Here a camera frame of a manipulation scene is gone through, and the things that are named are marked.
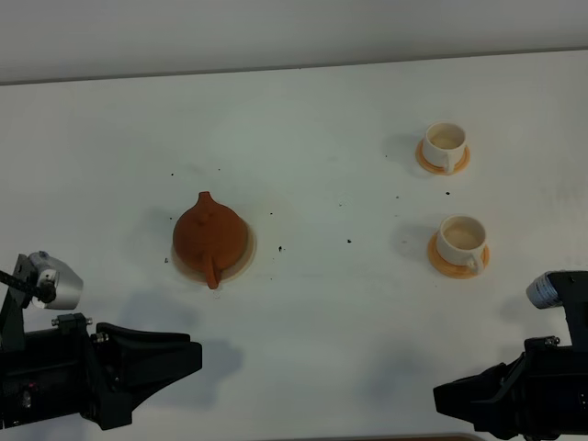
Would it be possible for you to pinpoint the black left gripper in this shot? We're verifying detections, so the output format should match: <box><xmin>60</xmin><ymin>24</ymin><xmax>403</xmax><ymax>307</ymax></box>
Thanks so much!
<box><xmin>1</xmin><ymin>313</ymin><xmax>202</xmax><ymax>430</ymax></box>

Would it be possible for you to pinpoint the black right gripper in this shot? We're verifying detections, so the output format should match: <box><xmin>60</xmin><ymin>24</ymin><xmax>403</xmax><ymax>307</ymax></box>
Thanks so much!
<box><xmin>433</xmin><ymin>336</ymin><xmax>587</xmax><ymax>439</ymax></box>

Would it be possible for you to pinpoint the brown clay teapot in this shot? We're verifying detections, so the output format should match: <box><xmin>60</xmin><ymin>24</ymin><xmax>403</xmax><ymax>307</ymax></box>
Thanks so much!
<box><xmin>173</xmin><ymin>191</ymin><xmax>249</xmax><ymax>289</ymax></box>

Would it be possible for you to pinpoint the beige round teapot saucer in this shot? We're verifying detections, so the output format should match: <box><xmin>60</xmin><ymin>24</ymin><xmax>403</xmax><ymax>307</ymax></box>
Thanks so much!
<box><xmin>170</xmin><ymin>223</ymin><xmax>256</xmax><ymax>287</ymax></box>

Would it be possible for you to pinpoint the near orange cup coaster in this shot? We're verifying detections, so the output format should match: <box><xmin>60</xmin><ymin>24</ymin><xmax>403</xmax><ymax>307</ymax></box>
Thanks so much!
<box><xmin>427</xmin><ymin>232</ymin><xmax>490</xmax><ymax>279</ymax></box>

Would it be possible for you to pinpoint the orange cup coaster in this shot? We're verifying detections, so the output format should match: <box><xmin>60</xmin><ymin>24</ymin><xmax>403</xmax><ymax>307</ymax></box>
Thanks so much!
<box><xmin>427</xmin><ymin>232</ymin><xmax>490</xmax><ymax>279</ymax></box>
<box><xmin>415</xmin><ymin>141</ymin><xmax>470</xmax><ymax>175</ymax></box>

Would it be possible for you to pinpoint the near white teacup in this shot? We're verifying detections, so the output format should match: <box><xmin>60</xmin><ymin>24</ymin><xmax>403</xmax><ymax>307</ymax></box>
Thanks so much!
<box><xmin>436</xmin><ymin>215</ymin><xmax>487</xmax><ymax>275</ymax></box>

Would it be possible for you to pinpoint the white teacup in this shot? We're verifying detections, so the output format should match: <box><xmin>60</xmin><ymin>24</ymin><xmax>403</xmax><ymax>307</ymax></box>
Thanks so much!
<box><xmin>422</xmin><ymin>121</ymin><xmax>467</xmax><ymax>175</ymax></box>
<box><xmin>436</xmin><ymin>215</ymin><xmax>487</xmax><ymax>275</ymax></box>

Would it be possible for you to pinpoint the far orange cup coaster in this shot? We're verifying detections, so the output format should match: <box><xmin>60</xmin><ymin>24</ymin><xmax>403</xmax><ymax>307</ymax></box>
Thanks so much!
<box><xmin>415</xmin><ymin>141</ymin><xmax>470</xmax><ymax>175</ymax></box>

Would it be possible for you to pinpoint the far white teacup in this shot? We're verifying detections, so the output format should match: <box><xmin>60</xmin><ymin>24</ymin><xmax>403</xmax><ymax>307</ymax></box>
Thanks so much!
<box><xmin>422</xmin><ymin>121</ymin><xmax>467</xmax><ymax>175</ymax></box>

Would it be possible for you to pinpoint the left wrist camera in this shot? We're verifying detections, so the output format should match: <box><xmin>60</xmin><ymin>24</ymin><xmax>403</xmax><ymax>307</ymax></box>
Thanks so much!
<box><xmin>28</xmin><ymin>251</ymin><xmax>84</xmax><ymax>310</ymax></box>

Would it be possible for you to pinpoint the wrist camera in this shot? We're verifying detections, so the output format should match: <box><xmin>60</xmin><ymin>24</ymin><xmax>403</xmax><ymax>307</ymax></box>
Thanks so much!
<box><xmin>28</xmin><ymin>251</ymin><xmax>84</xmax><ymax>310</ymax></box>
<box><xmin>526</xmin><ymin>270</ymin><xmax>587</xmax><ymax>352</ymax></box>

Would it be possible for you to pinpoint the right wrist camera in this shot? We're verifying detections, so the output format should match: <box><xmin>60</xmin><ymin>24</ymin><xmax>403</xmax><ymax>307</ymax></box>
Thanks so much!
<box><xmin>526</xmin><ymin>270</ymin><xmax>587</xmax><ymax>352</ymax></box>

